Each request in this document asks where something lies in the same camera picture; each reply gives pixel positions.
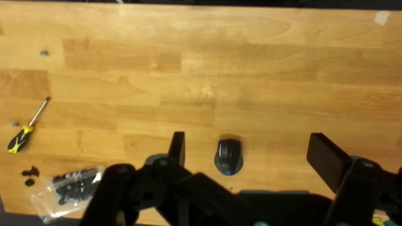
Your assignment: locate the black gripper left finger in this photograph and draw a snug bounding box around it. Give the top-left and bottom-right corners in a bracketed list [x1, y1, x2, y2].
[80, 130, 237, 226]

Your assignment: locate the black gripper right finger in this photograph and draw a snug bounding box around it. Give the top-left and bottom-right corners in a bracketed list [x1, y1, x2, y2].
[307, 132, 402, 226]

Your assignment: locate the black computer mouse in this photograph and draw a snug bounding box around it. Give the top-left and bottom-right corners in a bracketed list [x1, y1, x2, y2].
[214, 138, 245, 177]

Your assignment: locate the clear plastic bag of screws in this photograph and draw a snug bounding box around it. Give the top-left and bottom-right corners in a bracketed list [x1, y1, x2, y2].
[29, 164, 106, 223]

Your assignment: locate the piece of white tape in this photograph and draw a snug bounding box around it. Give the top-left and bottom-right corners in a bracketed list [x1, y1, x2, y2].
[374, 10, 392, 28]

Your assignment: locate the yellow black handled screwdriver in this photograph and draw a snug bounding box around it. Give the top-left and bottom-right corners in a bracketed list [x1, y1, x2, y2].
[7, 95, 52, 154]

